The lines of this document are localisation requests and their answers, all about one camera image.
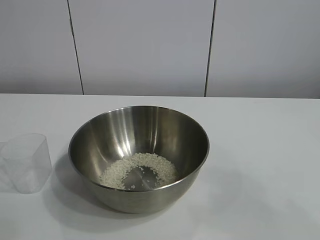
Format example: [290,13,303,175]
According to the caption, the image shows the stainless steel mixing bowl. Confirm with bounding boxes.
[68,105,210,214]

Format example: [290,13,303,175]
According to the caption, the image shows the white rice grains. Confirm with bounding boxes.
[99,152,178,190]

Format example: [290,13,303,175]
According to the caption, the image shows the translucent plastic measuring cup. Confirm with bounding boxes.
[0,133,53,194]

